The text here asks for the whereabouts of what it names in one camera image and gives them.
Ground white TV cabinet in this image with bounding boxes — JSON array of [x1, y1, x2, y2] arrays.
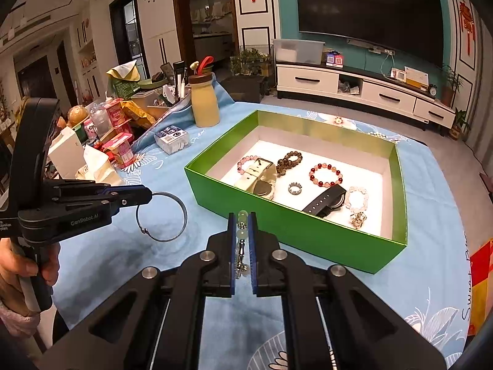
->
[[275, 62, 457, 132]]

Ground brown wooden bead bracelet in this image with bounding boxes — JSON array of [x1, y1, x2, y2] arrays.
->
[[276, 150, 304, 177]]

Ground yellow snack bag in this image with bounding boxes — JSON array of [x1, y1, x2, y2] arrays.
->
[[121, 100, 170, 130]]

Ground white tissue packet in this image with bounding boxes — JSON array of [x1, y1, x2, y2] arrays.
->
[[75, 148, 126, 187]]

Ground pink lidded yogurt cup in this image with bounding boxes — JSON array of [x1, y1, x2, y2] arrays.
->
[[102, 132, 136, 169]]

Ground silver bangle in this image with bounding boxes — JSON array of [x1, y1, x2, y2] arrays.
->
[[136, 191, 188, 243]]

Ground white bead bracelet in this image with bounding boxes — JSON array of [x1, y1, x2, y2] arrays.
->
[[344, 186, 369, 211]]

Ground pen holder with pens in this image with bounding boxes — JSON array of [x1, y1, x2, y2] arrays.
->
[[160, 61, 189, 106]]

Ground black flat television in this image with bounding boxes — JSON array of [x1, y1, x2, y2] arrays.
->
[[295, 0, 443, 70]]

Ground red pink snack cup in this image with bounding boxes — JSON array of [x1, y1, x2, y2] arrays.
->
[[105, 98, 129, 135]]

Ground cream strap wristwatch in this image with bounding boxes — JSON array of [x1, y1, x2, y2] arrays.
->
[[234, 157, 277, 200]]

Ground person's left hand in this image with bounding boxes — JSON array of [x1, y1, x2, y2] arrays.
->
[[0, 237, 61, 317]]

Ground green snack bag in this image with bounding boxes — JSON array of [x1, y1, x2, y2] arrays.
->
[[106, 60, 141, 99]]

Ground green plants on black stand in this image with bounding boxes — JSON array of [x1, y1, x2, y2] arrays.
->
[[221, 48, 271, 103]]

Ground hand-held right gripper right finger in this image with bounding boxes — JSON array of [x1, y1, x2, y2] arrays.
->
[[247, 211, 447, 370]]

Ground potted plant on cabinet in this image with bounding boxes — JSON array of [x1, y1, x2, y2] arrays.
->
[[441, 64, 465, 106]]

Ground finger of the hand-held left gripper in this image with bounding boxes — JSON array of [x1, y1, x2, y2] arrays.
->
[[94, 183, 152, 197], [102, 195, 153, 213]]

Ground potted plant on floor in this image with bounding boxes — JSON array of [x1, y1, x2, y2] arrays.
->
[[449, 108, 472, 141]]

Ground pink bead bracelet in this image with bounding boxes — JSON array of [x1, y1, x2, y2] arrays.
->
[[237, 155, 259, 176]]

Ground red yellow checked cloth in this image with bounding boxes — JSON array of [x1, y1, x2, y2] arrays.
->
[[468, 239, 493, 336]]

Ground green cardboard box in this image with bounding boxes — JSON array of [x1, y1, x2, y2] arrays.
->
[[184, 110, 408, 274]]

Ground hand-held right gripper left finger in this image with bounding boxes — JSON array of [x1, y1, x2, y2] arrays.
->
[[39, 211, 236, 370]]

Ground clear plastic storage bin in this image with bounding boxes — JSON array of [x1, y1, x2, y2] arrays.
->
[[273, 39, 325, 65]]

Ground green jade bead bracelet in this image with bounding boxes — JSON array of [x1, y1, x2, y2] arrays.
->
[[236, 210, 251, 280]]

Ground white paper box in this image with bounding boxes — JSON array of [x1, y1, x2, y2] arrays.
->
[[48, 125, 85, 180]]

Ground black strap wristwatch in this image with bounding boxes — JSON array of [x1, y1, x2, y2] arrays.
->
[[301, 184, 348, 216]]

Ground yellow bottle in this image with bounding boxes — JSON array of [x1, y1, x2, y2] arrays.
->
[[188, 56, 221, 128]]

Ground clear cotton swab box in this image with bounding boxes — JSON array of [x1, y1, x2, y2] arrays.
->
[[154, 124, 191, 155]]

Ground red bead bracelet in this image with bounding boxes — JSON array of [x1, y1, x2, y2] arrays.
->
[[309, 163, 344, 188]]

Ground white desk calendar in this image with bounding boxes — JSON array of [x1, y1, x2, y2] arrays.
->
[[404, 66, 429, 87]]

